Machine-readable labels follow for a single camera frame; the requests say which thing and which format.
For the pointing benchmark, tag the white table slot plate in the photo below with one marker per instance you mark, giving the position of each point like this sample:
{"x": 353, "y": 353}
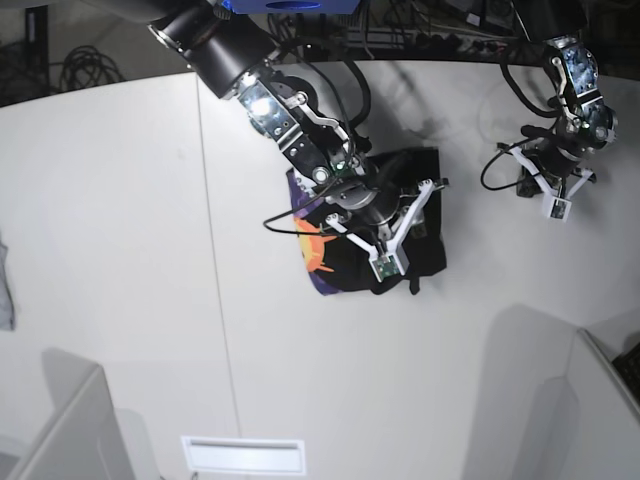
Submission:
{"x": 245, "y": 456}

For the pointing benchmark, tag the white partition panel left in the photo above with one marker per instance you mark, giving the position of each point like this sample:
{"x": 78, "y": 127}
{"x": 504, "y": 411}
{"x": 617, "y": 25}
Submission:
{"x": 82, "y": 438}

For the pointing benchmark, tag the black T-shirt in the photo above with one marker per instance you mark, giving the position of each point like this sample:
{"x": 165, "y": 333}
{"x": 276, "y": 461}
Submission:
{"x": 334, "y": 264}

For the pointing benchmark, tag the grey cloth at left edge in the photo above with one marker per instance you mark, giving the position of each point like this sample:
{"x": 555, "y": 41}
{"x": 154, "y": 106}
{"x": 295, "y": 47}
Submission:
{"x": 7, "y": 309}

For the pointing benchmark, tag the white partition panel right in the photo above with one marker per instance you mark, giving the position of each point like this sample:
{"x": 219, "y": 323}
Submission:
{"x": 583, "y": 424}

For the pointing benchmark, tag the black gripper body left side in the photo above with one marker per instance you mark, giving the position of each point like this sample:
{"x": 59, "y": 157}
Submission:
{"x": 555, "y": 155}

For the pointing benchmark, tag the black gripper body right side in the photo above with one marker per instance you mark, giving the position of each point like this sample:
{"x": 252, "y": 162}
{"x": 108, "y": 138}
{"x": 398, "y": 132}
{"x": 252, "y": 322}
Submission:
{"x": 394, "y": 208}

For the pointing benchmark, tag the black keyboard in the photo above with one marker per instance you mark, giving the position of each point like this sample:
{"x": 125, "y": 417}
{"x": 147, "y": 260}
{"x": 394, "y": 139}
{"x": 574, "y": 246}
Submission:
{"x": 627, "y": 366}

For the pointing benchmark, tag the blue box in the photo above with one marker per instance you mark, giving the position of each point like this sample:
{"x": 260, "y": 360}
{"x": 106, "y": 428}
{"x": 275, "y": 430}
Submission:
{"x": 291, "y": 6}

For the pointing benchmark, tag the white partition panel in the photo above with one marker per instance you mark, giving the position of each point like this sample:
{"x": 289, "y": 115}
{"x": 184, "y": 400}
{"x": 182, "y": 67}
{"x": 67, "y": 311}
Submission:
{"x": 583, "y": 424}
{"x": 82, "y": 438}

